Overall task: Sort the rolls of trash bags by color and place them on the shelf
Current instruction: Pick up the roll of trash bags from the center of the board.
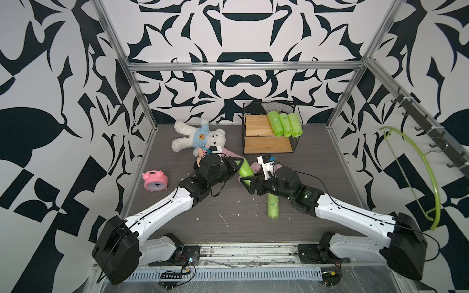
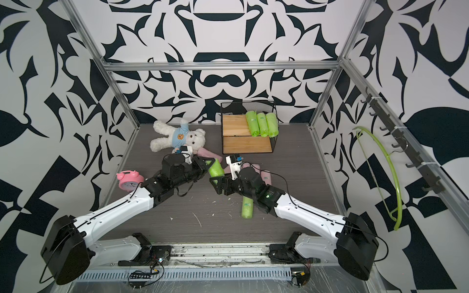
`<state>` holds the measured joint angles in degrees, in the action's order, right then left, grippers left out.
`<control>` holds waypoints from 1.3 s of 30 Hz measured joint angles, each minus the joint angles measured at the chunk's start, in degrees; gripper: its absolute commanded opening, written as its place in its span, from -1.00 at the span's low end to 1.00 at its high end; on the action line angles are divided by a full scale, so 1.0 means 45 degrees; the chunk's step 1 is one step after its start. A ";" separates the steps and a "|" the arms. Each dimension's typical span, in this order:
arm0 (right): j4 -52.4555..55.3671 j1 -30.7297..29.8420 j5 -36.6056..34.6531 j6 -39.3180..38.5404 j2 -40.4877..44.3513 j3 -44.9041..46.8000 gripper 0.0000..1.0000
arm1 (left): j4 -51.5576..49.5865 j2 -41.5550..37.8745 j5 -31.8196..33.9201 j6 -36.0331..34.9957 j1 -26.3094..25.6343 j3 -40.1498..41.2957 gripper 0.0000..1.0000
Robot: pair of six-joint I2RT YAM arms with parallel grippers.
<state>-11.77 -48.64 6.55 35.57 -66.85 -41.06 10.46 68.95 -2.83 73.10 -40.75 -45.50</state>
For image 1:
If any green trash bag roll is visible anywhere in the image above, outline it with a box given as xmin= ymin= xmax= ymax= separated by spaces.
xmin=238 ymin=158 xmax=254 ymax=182
xmin=288 ymin=112 xmax=303 ymax=137
xmin=279 ymin=112 xmax=293 ymax=137
xmin=267 ymin=111 xmax=284 ymax=137
xmin=267 ymin=194 xmax=279 ymax=219

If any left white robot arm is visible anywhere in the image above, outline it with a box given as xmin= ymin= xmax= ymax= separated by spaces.
xmin=92 ymin=154 xmax=244 ymax=285

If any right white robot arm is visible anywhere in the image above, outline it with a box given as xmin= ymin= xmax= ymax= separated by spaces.
xmin=239 ymin=167 xmax=427 ymax=281

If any pink trash bag roll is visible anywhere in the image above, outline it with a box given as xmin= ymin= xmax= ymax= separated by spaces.
xmin=250 ymin=162 xmax=262 ymax=174
xmin=221 ymin=147 xmax=244 ymax=159

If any round-face plush doll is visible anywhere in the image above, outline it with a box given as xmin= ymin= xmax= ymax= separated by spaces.
xmin=196 ymin=148 xmax=206 ymax=167

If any white teddy bear blue shirt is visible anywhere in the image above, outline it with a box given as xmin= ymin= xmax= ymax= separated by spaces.
xmin=171 ymin=119 xmax=226 ymax=157

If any pink alarm clock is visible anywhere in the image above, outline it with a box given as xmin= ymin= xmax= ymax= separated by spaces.
xmin=142 ymin=170 xmax=168 ymax=192

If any green plastic hanger hoop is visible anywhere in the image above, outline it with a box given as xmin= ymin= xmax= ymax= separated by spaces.
xmin=380 ymin=126 xmax=442 ymax=231

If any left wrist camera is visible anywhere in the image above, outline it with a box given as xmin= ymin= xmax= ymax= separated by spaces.
xmin=207 ymin=146 xmax=224 ymax=154

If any black wire wooden shelf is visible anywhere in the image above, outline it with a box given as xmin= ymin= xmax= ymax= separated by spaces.
xmin=242 ymin=101 xmax=303 ymax=155

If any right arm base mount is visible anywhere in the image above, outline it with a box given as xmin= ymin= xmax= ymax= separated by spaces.
xmin=298 ymin=231 xmax=351 ymax=264

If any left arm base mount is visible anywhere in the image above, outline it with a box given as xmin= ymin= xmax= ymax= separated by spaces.
xmin=148 ymin=233 xmax=201 ymax=267

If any black wall hook rail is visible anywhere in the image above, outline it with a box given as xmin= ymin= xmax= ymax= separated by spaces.
xmin=392 ymin=87 xmax=469 ymax=178

